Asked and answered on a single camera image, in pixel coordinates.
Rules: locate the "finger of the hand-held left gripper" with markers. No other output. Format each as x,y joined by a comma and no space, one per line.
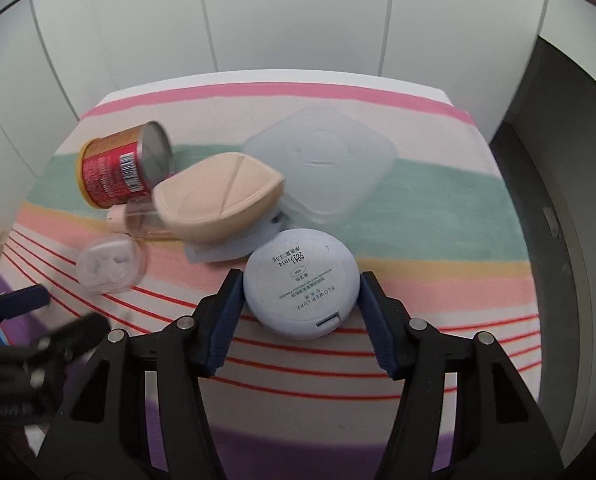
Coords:
22,300
75,335

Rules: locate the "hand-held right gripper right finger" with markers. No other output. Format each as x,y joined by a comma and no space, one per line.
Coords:
377,320

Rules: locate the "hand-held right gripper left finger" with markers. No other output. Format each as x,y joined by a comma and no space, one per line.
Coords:
225,320

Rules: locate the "round white powder compact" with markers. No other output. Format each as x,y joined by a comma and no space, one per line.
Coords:
298,280

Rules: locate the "clear plastic sponge holder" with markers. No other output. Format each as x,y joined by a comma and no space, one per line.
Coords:
227,253

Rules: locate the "small clear plastic case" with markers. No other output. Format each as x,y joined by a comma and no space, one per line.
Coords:
107,265

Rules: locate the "beige makeup sponge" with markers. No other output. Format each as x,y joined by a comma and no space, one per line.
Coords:
212,195

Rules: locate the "clear tube with pink cap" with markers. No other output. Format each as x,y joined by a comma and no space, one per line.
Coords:
137,221

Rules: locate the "striped colourful cloth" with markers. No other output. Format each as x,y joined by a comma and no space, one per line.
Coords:
428,185

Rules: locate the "red tin can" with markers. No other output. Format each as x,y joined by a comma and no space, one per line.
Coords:
107,170

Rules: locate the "clear square plastic lid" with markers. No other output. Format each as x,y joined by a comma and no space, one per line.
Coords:
328,160

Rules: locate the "white wardrobe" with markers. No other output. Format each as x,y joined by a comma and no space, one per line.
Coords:
278,15

